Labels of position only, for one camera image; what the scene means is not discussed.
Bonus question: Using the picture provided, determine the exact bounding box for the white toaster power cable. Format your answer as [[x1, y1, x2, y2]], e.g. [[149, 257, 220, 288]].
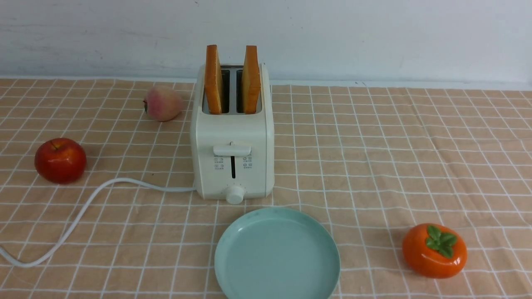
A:
[[0, 178, 197, 267]]

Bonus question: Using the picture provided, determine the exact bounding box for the light green round plate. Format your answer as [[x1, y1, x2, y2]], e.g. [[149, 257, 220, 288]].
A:
[[214, 207, 341, 299]]

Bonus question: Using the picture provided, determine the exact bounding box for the pink peach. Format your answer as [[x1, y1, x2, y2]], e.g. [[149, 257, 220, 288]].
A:
[[143, 86, 185, 122]]

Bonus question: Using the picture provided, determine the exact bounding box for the toast slice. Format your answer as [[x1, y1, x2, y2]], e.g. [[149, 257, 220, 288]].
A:
[[204, 45, 223, 114], [241, 45, 261, 114]]

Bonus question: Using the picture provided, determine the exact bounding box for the white two-slot toaster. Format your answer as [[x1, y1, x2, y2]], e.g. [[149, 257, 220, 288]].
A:
[[190, 63, 274, 204]]

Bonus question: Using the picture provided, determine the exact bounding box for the orange checkered tablecloth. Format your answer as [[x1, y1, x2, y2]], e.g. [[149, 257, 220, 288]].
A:
[[0, 79, 532, 299]]

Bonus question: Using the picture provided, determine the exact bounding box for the orange persimmon with green leaf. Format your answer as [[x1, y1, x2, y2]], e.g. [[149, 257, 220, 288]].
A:
[[402, 223, 468, 279]]

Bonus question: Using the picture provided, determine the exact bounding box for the red apple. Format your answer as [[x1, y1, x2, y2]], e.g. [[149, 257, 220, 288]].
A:
[[34, 137, 87, 185]]

